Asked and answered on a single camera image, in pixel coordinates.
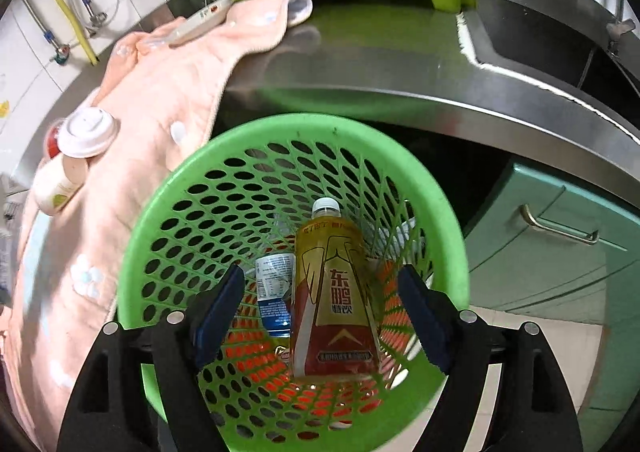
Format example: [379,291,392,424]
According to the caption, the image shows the peach printed towel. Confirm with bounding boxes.
[0,0,315,452]

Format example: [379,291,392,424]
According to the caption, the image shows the steel sink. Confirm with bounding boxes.
[457,0,640,100]

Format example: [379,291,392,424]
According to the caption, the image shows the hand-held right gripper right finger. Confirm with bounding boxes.
[397,263,585,452]

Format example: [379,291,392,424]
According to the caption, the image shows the metal cabinet handle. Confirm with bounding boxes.
[519,204,600,246]

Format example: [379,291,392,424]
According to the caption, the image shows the yellow hose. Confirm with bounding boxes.
[47,0,101,66]

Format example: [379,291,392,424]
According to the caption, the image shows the metal faucet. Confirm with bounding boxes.
[605,18,639,56]

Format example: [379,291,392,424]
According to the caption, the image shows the white plate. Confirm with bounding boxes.
[167,0,236,48]

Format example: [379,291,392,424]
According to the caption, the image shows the green perforated plastic basket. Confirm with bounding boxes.
[116,112,471,452]

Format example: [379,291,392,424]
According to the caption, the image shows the white yogurt bottle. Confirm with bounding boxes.
[31,106,121,217]

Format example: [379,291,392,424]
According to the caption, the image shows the blue and white can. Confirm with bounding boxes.
[255,253,297,337]

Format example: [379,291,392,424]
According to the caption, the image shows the braided metal hose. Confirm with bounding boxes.
[17,0,71,62]

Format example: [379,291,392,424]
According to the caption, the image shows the yellow energy drink bottle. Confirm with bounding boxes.
[289,197,383,379]

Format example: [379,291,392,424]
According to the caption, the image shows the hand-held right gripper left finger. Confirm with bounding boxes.
[56,263,247,452]

